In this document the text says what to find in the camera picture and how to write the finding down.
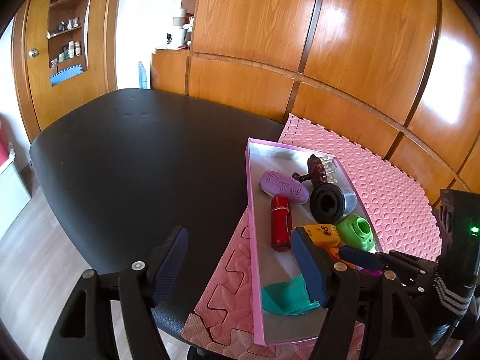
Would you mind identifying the brown wooden-pin hairbrush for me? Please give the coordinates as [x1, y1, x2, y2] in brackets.
[291, 154, 328, 187]

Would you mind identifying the red cylinder case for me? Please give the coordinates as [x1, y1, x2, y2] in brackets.
[270, 196, 292, 252]

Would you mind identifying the pink storage box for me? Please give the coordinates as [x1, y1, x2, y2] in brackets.
[245, 136, 383, 347]

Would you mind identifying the red bag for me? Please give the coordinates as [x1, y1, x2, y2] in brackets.
[0, 122, 10, 165]

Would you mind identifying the orange cube block chain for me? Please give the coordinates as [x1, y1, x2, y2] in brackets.
[328, 245, 357, 271]

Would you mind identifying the purple oval soap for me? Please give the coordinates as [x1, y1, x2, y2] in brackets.
[259, 171, 310, 204]

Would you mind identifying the teal plastic holder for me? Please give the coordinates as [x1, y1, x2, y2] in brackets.
[261, 275, 321, 316]

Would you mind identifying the pink foam mat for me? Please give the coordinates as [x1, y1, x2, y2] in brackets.
[181, 116, 441, 359]

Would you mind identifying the green plug-in device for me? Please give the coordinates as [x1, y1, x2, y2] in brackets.
[336, 214, 375, 251]

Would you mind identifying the yellow plastic gadget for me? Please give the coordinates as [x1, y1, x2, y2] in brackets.
[303, 223, 341, 248]

